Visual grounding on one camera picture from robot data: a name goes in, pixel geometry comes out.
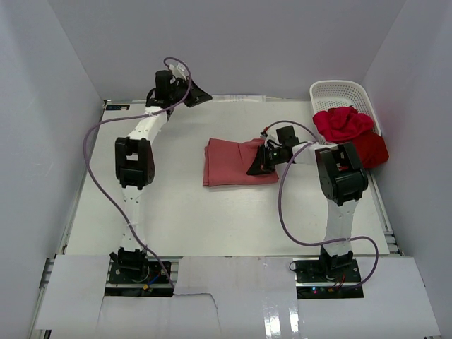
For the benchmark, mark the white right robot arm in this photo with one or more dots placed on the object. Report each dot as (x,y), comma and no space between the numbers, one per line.
(342,179)

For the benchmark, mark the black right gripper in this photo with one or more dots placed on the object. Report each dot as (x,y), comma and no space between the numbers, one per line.
(260,166)

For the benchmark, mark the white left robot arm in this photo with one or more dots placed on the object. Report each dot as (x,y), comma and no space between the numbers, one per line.
(135,166)

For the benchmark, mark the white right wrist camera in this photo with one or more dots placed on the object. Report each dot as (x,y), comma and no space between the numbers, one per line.
(268,138)

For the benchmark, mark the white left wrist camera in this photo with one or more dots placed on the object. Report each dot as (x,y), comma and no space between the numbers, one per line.
(178,71)

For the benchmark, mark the red t shirt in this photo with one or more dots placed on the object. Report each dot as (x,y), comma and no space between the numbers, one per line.
(346,124)

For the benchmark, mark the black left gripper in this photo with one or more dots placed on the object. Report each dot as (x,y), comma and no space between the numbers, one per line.
(198,96)

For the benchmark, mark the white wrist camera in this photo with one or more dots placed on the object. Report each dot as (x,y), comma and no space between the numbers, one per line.
(268,138)
(178,71)

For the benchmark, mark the black table label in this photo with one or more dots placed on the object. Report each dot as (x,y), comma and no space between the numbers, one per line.
(117,107)

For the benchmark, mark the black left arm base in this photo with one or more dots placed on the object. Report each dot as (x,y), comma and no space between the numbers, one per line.
(148,281)

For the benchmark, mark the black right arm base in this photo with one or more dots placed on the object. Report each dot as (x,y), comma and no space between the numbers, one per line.
(314,283)

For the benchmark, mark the white plastic basket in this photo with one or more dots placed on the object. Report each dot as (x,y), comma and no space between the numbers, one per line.
(341,93)

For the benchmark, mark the salmon pink t shirt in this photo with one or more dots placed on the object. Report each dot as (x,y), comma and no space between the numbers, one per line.
(227,163)

